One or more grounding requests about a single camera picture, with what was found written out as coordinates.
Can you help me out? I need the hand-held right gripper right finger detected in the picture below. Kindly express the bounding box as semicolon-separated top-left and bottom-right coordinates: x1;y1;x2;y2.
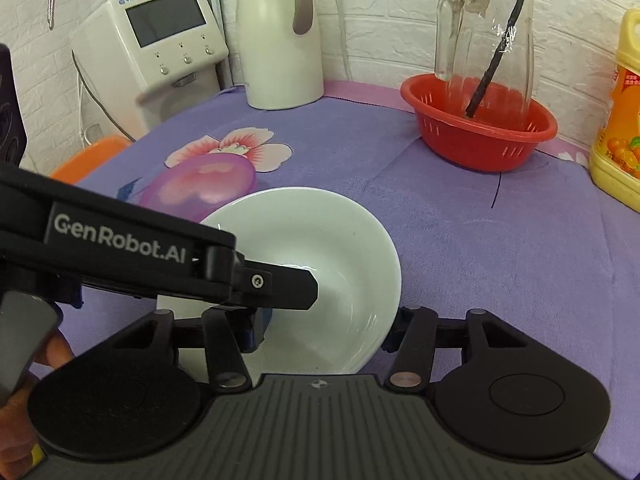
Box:
381;306;532;392

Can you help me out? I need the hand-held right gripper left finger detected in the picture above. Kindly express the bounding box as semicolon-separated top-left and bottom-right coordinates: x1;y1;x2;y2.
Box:
109;307;274;394

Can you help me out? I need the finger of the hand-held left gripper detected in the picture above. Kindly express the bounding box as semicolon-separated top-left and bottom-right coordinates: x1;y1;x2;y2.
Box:
231;254;319;312

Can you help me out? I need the plain white plate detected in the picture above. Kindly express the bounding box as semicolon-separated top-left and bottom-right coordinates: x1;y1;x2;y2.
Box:
156;187;403;377

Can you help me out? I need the person's left hand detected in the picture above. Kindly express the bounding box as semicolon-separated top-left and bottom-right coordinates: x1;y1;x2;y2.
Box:
0;332;77;470

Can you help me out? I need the orange plastic basket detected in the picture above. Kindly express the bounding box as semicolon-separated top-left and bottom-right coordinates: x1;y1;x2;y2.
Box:
49;134;134;186

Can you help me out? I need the purple plastic bowl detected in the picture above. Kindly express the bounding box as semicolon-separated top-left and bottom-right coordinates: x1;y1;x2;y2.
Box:
138;152;259;225

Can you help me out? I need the purple floral tablecloth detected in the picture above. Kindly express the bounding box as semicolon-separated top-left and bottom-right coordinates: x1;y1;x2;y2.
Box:
55;79;640;463

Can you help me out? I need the white water dispenser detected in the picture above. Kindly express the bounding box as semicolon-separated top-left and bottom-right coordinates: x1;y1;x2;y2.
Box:
72;0;231;142

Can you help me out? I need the red plastic colander basket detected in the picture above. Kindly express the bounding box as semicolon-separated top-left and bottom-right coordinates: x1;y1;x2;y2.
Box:
400;73;559;174

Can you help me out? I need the white thermos jug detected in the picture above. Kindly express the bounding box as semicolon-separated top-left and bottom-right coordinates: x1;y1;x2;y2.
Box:
235;0;325;110

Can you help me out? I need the black stirring stick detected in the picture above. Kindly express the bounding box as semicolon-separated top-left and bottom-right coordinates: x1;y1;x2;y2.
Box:
464;0;539;119

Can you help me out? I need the yellow detergent pump bottle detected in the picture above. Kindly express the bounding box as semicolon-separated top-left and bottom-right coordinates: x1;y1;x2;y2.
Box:
588;7;640;212

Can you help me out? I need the clear glass pitcher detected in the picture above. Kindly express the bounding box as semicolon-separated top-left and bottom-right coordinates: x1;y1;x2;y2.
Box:
433;0;537;134

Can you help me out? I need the grey dispenser cable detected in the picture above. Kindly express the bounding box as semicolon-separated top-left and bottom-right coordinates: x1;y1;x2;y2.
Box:
74;50;137;142

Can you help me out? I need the white wall cable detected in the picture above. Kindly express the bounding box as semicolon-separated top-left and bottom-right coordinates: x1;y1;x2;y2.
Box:
334;0;352;82

